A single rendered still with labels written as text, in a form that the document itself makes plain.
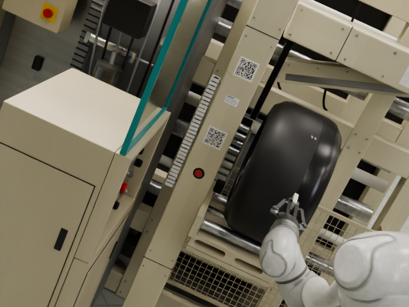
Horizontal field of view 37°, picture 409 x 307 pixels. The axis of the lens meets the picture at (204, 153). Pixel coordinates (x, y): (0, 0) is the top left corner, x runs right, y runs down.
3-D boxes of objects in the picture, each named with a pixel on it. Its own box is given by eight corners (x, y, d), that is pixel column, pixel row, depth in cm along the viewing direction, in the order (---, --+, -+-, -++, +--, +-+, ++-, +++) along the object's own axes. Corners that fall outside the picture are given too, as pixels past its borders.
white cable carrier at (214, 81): (164, 184, 246) (210, 76, 230) (167, 179, 251) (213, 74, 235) (174, 189, 246) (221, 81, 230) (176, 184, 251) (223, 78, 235)
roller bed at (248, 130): (186, 168, 284) (212, 111, 274) (192, 158, 298) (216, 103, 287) (225, 186, 283) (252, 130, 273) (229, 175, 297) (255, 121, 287)
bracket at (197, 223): (187, 236, 238) (196, 214, 234) (203, 197, 275) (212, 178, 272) (195, 239, 238) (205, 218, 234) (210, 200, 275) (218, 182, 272)
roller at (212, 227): (197, 228, 240) (201, 219, 239) (199, 224, 244) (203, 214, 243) (279, 267, 240) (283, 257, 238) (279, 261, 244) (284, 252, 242)
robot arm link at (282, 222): (276, 220, 181) (279, 211, 187) (261, 242, 185) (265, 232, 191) (303, 236, 181) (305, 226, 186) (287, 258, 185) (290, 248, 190)
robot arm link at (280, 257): (258, 230, 184) (277, 267, 187) (248, 257, 170) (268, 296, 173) (290, 219, 180) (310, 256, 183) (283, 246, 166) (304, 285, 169)
